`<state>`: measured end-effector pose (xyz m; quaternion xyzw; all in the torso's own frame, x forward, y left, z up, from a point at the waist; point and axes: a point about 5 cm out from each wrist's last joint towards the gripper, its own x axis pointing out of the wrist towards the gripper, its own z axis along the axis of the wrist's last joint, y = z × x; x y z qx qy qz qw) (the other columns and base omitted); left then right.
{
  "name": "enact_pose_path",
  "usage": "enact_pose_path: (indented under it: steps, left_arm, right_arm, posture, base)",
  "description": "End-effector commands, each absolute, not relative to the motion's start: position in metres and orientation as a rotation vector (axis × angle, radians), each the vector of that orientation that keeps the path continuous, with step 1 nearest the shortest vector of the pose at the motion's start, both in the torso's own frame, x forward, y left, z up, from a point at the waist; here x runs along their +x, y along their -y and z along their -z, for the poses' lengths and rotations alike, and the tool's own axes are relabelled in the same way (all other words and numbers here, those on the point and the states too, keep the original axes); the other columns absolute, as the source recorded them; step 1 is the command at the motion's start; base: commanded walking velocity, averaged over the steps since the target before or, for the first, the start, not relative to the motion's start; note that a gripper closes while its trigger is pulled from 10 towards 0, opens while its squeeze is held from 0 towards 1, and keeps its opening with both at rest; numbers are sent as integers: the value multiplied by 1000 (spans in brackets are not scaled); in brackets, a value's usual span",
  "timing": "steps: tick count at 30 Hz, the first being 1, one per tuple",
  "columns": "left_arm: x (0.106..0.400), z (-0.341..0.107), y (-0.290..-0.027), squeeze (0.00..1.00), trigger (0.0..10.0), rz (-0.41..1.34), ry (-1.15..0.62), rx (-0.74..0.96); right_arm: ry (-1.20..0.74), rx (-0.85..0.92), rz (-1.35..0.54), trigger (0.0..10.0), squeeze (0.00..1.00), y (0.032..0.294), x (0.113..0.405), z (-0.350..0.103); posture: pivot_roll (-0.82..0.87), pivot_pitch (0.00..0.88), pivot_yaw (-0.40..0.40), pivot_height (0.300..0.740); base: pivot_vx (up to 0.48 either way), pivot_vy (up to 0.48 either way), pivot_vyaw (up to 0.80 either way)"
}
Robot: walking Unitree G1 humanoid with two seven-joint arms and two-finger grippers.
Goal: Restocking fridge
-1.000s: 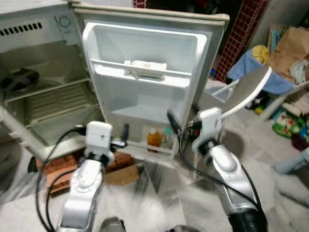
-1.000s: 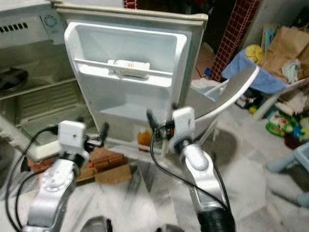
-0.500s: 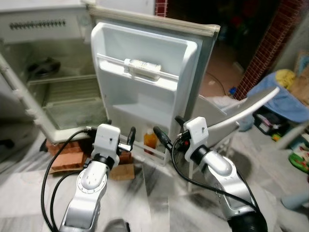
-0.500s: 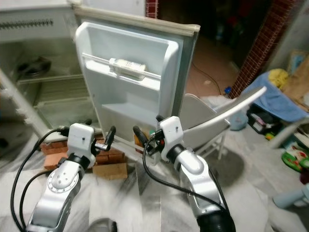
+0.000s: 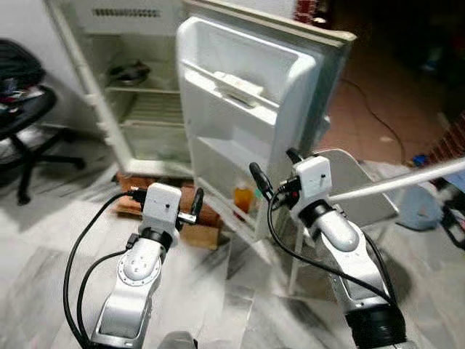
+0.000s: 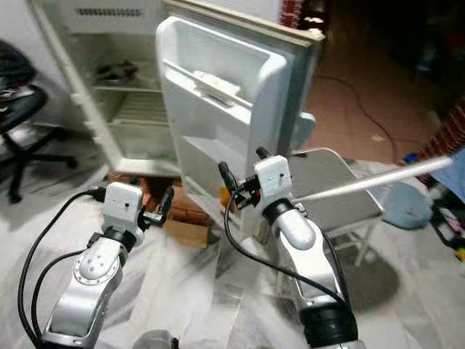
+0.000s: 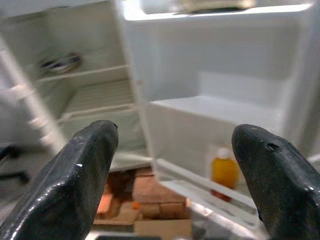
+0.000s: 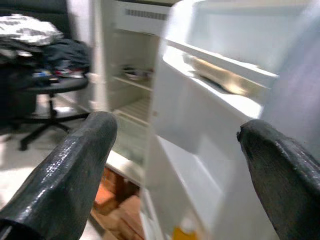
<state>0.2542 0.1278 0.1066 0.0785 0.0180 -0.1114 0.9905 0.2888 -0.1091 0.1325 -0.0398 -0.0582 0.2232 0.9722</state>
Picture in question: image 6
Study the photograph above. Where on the white fridge door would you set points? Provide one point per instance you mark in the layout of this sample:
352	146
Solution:
203	145

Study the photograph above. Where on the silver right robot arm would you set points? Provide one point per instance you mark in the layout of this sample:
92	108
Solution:
312	269

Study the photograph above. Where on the orange bottle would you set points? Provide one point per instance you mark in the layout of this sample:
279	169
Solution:
224	196

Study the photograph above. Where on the tall red brick stack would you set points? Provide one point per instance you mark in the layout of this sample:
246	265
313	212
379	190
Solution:
189	214

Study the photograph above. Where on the low red brick stack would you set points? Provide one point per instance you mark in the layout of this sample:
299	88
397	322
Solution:
116	178

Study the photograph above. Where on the grey folding chair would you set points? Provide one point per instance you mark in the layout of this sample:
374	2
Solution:
327	182

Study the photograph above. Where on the white egg tray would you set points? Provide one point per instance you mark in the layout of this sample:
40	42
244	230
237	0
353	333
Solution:
221	86

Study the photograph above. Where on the silver robot body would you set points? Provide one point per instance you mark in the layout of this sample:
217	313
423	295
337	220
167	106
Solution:
156	340

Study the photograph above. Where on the dark metal pan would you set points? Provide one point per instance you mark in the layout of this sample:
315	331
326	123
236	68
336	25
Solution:
115	71

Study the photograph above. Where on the black office chair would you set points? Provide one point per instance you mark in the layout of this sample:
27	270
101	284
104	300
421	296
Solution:
18	113

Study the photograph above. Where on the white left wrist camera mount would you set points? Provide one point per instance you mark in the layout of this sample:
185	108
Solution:
122	203

